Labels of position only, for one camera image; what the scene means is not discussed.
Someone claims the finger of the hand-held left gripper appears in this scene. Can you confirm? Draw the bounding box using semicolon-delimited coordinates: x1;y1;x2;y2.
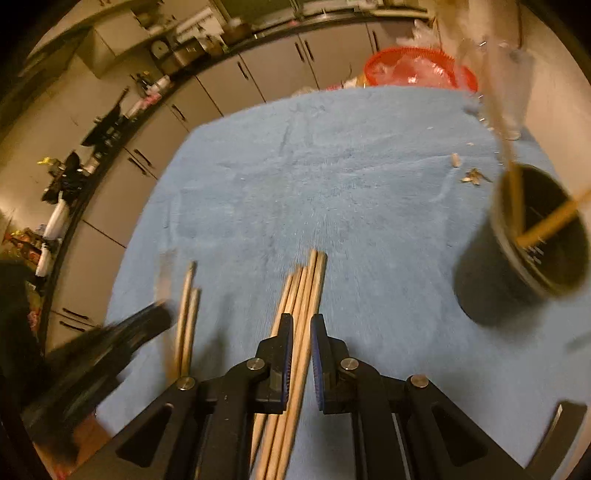
106;300;174;352

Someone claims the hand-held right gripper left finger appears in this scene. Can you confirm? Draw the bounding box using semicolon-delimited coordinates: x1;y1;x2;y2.
65;314;296;480

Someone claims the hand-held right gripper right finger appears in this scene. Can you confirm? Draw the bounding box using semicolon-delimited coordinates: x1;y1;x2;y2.
310;314;536;480

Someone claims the wooden chopstick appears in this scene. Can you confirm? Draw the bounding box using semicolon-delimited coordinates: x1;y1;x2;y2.
277;253;328;480
173;261;198;381
259;267;306;480
515;189;591;250
249;274;298;467
268;249;318;480
480;88;527;236
181;288;202;379

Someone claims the black chopstick holder cup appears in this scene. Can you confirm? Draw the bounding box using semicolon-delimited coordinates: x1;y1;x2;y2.
452;164;591;326

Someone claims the white bowl with spoon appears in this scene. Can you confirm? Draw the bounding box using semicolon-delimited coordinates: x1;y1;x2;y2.
42;203;71;241

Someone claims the blue towel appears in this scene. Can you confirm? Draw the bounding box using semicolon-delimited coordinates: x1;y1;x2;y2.
97;85;591;467

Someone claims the black wok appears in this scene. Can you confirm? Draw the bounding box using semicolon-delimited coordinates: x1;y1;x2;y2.
82;88;132;148

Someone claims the silver countertop appliance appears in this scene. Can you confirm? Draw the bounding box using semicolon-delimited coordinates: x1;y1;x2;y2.
173;39;205;71

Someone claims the red plastic basket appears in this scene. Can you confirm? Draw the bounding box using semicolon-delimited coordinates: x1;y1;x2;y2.
364;46;478;93

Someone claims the clear plastic bag in basket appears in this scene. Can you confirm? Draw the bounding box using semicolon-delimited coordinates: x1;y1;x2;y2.
392;54;455;88

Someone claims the clear glass vessel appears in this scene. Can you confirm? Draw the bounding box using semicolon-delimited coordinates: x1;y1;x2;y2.
434;18;536;141

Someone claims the crumpled white plastic bag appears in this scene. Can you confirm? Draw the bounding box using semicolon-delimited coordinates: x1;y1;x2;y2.
406;18;439;47

